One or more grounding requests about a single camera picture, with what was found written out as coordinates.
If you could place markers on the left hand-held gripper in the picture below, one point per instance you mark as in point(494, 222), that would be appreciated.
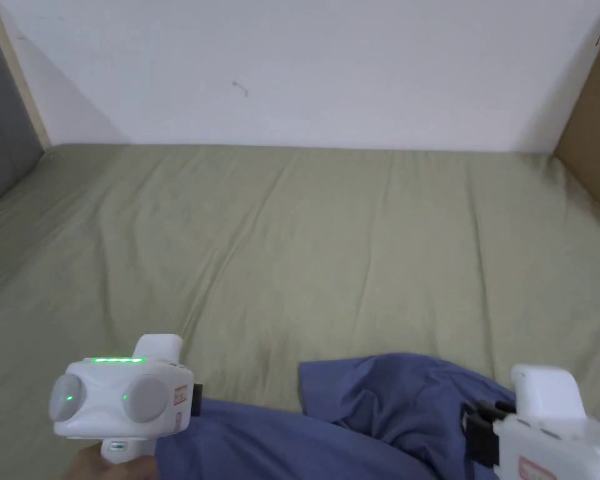
point(115, 400)

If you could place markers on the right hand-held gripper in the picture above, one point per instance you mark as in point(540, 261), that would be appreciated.
point(555, 430)

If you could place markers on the dark blue shirt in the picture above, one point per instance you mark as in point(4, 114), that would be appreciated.
point(360, 425)

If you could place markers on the person's left hand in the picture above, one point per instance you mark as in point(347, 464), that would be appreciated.
point(105, 465)

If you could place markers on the bed with pale green sheet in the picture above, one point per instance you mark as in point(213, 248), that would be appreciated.
point(280, 240)

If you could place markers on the grey padded headboard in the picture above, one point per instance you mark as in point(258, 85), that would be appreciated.
point(2, 125)

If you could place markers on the brown cardboard carton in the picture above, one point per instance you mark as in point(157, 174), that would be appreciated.
point(595, 125)

